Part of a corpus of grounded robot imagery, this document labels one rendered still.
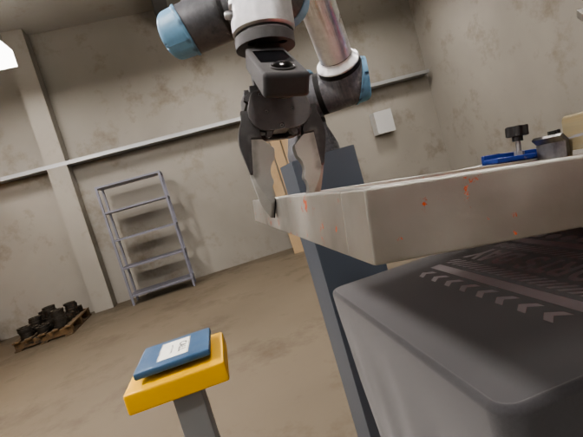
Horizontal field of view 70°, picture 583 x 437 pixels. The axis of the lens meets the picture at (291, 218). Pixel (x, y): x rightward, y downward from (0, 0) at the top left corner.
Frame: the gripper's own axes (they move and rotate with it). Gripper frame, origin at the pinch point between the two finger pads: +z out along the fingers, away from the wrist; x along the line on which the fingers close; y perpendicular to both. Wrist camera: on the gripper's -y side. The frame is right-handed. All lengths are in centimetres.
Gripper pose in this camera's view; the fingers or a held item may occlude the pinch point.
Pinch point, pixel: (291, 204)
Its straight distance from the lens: 48.8
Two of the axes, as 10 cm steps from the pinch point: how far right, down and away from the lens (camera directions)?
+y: -1.8, -0.3, 9.8
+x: -9.7, 1.5, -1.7
